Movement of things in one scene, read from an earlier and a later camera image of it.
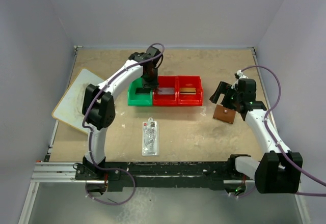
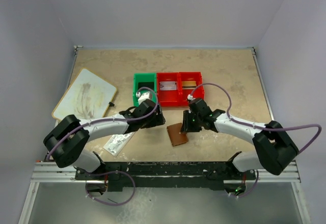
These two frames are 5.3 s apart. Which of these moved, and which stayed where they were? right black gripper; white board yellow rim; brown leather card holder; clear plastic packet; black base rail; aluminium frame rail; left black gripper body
Moved: clear plastic packet; brown leather card holder; right black gripper; left black gripper body
Stayed: white board yellow rim; aluminium frame rail; black base rail
